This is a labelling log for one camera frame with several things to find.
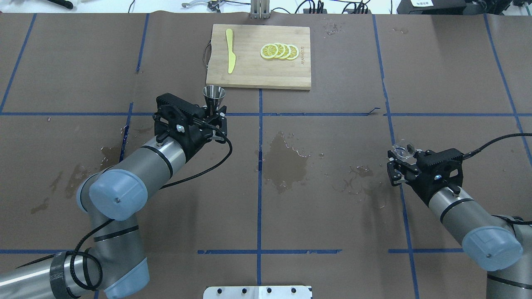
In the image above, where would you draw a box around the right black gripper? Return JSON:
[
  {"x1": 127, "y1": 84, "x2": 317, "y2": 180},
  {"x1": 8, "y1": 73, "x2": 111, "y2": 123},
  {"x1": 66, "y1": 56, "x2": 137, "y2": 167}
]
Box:
[{"x1": 387, "y1": 148, "x2": 441, "y2": 204}]

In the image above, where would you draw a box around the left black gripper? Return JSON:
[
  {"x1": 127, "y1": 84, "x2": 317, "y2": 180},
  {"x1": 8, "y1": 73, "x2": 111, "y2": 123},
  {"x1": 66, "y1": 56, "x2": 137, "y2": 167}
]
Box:
[{"x1": 177, "y1": 105, "x2": 228, "y2": 160}]

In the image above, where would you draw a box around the clear glass measuring cup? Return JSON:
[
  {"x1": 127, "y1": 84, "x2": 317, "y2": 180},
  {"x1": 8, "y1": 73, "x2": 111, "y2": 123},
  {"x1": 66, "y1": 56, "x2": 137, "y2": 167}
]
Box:
[{"x1": 392, "y1": 140, "x2": 416, "y2": 161}]

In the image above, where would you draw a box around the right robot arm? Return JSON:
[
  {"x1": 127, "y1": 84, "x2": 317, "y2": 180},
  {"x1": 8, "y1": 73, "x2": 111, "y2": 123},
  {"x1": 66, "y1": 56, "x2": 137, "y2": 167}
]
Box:
[{"x1": 387, "y1": 148, "x2": 532, "y2": 299}]

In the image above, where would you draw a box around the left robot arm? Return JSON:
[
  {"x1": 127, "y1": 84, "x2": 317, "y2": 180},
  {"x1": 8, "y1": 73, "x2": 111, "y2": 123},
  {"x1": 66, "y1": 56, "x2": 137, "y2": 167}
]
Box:
[{"x1": 1, "y1": 104, "x2": 229, "y2": 299}]

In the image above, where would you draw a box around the bamboo cutting board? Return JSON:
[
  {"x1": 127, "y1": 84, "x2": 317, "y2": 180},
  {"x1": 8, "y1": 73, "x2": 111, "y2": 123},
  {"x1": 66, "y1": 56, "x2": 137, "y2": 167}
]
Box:
[{"x1": 206, "y1": 23, "x2": 312, "y2": 90}]

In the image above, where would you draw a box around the yellow plastic knife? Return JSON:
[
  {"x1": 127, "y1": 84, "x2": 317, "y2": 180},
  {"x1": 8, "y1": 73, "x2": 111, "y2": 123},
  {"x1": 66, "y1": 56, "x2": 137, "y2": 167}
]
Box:
[{"x1": 225, "y1": 28, "x2": 237, "y2": 74}]

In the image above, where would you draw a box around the lemon slice top rightmost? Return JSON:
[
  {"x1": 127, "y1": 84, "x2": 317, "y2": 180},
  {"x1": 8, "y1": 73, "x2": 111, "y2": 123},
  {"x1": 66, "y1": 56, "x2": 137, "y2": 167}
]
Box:
[{"x1": 260, "y1": 43, "x2": 279, "y2": 59}]

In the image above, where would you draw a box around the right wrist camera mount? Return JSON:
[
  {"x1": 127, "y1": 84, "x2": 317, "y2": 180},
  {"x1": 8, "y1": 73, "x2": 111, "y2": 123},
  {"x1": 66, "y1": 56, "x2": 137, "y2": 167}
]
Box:
[{"x1": 416, "y1": 148, "x2": 464, "y2": 194}]

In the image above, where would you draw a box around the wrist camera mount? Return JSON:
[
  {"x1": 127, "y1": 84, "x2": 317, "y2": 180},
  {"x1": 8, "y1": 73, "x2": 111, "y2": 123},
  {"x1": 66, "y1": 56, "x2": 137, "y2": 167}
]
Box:
[
  {"x1": 153, "y1": 93, "x2": 202, "y2": 143},
  {"x1": 416, "y1": 148, "x2": 464, "y2": 194}
]

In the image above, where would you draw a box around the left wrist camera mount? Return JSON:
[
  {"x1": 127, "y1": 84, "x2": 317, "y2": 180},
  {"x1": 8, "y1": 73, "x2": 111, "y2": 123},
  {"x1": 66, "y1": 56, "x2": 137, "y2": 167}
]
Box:
[{"x1": 153, "y1": 93, "x2": 202, "y2": 143}]

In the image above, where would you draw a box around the metal cutting board handle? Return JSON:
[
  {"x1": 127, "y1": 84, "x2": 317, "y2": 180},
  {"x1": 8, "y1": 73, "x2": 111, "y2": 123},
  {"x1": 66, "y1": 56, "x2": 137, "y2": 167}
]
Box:
[{"x1": 202, "y1": 40, "x2": 212, "y2": 69}]

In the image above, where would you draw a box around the black right camera cable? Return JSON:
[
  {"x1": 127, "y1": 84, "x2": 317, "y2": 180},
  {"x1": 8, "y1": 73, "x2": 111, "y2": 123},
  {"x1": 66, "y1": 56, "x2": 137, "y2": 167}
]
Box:
[{"x1": 461, "y1": 133, "x2": 532, "y2": 160}]

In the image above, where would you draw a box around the black camera cable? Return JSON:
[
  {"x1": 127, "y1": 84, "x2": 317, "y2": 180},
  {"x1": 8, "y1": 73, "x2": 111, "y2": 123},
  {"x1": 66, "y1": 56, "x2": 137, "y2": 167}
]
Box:
[
  {"x1": 461, "y1": 133, "x2": 532, "y2": 160},
  {"x1": 17, "y1": 120, "x2": 233, "y2": 291}
]

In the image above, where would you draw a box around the aluminium frame post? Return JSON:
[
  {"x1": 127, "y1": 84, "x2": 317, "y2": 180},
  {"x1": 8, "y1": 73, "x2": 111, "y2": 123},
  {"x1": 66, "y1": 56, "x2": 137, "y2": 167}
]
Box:
[{"x1": 250, "y1": 0, "x2": 271, "y2": 20}]

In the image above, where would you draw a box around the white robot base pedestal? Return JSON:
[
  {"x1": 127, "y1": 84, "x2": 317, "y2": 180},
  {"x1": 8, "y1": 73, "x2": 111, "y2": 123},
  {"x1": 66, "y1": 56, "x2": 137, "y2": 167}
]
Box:
[{"x1": 203, "y1": 285, "x2": 313, "y2": 299}]

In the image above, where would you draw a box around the black left camera cable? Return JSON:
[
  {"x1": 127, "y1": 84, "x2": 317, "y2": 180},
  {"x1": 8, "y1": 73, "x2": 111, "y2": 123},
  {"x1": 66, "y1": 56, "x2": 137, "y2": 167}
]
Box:
[{"x1": 17, "y1": 120, "x2": 233, "y2": 291}]

